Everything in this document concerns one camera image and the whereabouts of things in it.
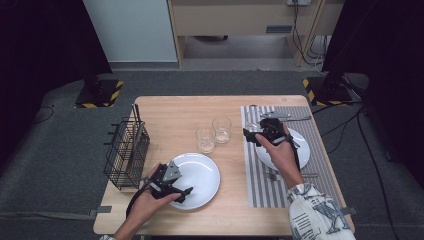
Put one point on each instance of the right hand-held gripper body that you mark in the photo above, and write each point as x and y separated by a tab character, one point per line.
273	131

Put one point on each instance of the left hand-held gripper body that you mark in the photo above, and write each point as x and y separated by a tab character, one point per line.
165	181

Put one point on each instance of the white plate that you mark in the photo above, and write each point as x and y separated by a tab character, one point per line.
304	146
203	176

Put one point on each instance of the metal knife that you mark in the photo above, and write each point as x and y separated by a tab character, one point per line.
300	118

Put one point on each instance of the metal fork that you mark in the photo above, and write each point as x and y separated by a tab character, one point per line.
273	175

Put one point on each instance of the person's right hand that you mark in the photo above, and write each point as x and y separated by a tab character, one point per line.
283	160

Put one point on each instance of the person's left hand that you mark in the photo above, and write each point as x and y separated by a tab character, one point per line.
146	206

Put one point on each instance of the metal cutlery piece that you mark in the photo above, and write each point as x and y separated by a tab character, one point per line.
138	136

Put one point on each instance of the grey striped placemat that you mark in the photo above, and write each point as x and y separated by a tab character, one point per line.
325	160

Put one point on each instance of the grey tape strip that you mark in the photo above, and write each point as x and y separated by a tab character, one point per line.
104	209
348	210

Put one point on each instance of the black stand with striped base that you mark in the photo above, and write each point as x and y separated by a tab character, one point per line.
328	93
100	95

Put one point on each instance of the wooden cabinet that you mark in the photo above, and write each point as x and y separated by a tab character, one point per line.
233	16

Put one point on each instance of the black curtain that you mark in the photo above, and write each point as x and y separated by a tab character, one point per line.
393	66
40	50

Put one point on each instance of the white cabinet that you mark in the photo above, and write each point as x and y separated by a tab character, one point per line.
133	30

